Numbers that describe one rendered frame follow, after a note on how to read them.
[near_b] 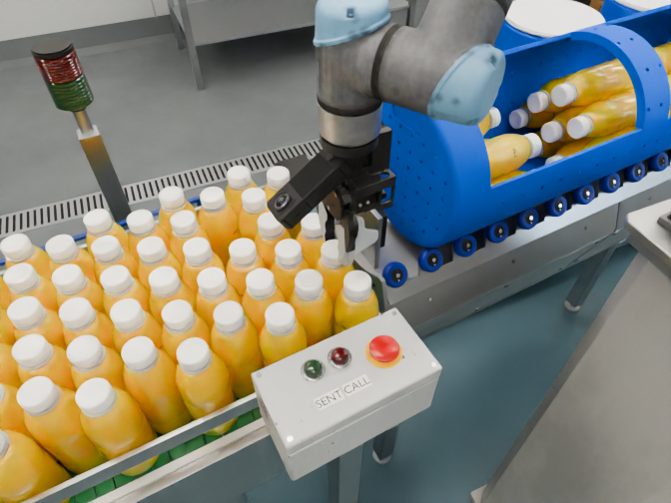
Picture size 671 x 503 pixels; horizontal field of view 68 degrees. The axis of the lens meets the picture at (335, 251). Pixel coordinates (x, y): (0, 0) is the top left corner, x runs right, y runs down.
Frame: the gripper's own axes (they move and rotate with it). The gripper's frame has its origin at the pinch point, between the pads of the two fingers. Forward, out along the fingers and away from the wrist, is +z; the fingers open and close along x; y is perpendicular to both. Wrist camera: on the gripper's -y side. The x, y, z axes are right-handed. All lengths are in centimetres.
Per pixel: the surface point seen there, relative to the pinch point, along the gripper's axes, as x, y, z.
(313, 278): -3.7, -5.4, -0.6
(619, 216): -3, 69, 21
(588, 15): 50, 109, 4
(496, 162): 1.8, 31.2, -4.0
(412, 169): 7.0, 18.2, -3.8
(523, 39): 51, 87, 7
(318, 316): -6.5, -6.2, 4.3
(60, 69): 42, -27, -16
